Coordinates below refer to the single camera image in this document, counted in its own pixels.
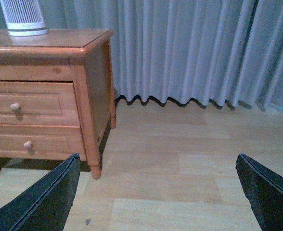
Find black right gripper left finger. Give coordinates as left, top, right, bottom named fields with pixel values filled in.
left=0, top=154, right=80, bottom=231

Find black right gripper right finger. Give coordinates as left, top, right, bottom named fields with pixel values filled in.
left=236, top=154, right=283, bottom=231

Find wooden drawer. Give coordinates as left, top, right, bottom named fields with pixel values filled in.
left=0, top=81, right=80, bottom=127
left=0, top=125, right=86, bottom=161

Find lower drawer round knob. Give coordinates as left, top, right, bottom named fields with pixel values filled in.
left=23, top=141, right=33, bottom=151

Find drawer round knob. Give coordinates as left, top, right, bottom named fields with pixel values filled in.
left=10, top=103, right=21, bottom=113
left=23, top=141, right=33, bottom=151

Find upper drawer round knob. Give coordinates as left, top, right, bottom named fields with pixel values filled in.
left=10, top=103, right=21, bottom=113

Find wooden nightstand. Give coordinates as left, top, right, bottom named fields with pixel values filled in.
left=0, top=29, right=116, bottom=179

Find grey pleated curtain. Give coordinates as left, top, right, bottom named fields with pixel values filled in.
left=0, top=0, right=283, bottom=113

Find white cylindrical air purifier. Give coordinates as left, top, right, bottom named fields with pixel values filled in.
left=0, top=0, right=49, bottom=37

